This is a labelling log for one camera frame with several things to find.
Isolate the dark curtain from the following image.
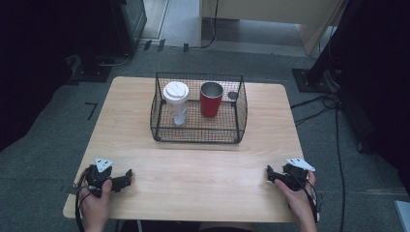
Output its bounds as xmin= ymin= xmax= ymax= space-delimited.
xmin=328 ymin=0 xmax=410 ymax=194
xmin=0 ymin=0 xmax=125 ymax=153

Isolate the person's right hand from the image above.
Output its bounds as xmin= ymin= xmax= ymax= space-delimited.
xmin=274 ymin=170 xmax=321 ymax=224

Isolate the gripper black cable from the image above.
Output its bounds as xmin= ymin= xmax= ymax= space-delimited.
xmin=73 ymin=166 xmax=94 ymax=232
xmin=288 ymin=170 xmax=324 ymax=226

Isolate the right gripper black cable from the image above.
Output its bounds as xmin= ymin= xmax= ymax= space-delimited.
xmin=288 ymin=170 xmax=324 ymax=226

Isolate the light wooden furniture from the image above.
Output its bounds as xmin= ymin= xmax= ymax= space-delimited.
xmin=197 ymin=0 xmax=349 ymax=57

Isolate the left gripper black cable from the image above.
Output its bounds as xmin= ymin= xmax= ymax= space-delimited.
xmin=73 ymin=166 xmax=94 ymax=232

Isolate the black looped floor cable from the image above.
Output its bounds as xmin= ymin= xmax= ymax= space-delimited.
xmin=289 ymin=92 xmax=343 ymax=128

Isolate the black wire mesh basket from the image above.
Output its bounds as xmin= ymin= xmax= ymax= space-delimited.
xmin=149 ymin=72 xmax=249 ymax=145

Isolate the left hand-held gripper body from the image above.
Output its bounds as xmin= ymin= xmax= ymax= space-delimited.
xmin=82 ymin=157 xmax=115 ymax=198

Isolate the black hanging cable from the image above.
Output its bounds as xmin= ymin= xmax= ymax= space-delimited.
xmin=190 ymin=0 xmax=220 ymax=50

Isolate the black stand with square base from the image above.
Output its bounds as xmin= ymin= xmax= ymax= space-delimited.
xmin=66 ymin=52 xmax=133 ymax=85

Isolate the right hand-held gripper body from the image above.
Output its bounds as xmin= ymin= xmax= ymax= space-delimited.
xmin=280 ymin=157 xmax=316 ymax=192

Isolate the dark cabinet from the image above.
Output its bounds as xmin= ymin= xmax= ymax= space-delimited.
xmin=109 ymin=0 xmax=148 ymax=56

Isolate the black stand with flat base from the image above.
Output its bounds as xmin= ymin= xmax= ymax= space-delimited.
xmin=291 ymin=47 xmax=342 ymax=95

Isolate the clear cup with white lid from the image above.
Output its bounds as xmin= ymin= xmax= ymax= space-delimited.
xmin=161 ymin=80 xmax=190 ymax=127

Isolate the white flat object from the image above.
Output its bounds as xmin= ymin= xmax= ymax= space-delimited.
xmin=393 ymin=199 xmax=410 ymax=232

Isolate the person's left hand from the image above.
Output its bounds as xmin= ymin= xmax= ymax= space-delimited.
xmin=78 ymin=179 xmax=113 ymax=223

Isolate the red cup with metal inside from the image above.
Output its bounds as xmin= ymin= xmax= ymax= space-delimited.
xmin=199 ymin=81 xmax=224 ymax=119

